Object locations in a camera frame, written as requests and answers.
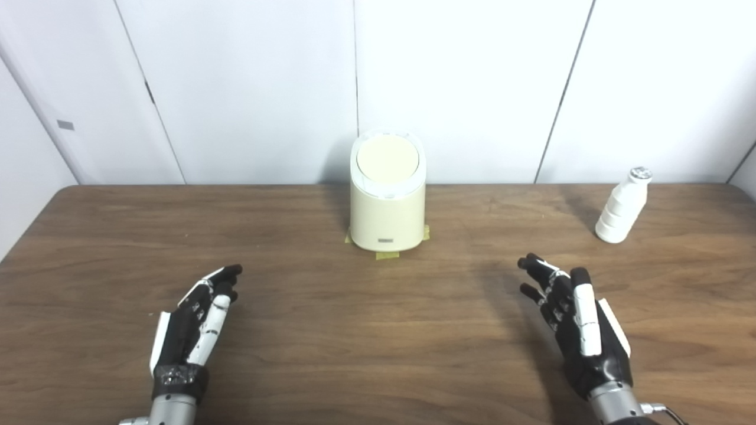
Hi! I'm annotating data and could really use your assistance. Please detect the cream round bin lid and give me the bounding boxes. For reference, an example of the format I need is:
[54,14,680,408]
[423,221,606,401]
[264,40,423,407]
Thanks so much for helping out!
[357,135,420,182]

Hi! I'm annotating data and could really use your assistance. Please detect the small white plastic bottle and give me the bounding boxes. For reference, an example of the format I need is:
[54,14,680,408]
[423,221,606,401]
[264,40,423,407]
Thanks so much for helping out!
[595,167,653,244]

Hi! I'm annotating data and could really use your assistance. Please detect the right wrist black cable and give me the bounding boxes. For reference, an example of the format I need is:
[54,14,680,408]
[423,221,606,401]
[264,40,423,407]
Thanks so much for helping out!
[641,403,689,425]

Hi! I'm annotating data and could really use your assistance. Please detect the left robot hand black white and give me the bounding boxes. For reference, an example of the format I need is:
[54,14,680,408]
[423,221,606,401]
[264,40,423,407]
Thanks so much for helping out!
[149,264,243,406]

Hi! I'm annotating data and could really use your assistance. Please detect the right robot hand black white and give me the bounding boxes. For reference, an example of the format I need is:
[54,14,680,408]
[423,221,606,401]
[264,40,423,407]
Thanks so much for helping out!
[518,253,633,402]

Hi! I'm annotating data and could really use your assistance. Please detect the cream-colored round bin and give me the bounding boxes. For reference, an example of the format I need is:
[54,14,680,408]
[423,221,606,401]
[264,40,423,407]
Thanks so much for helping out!
[348,131,427,253]

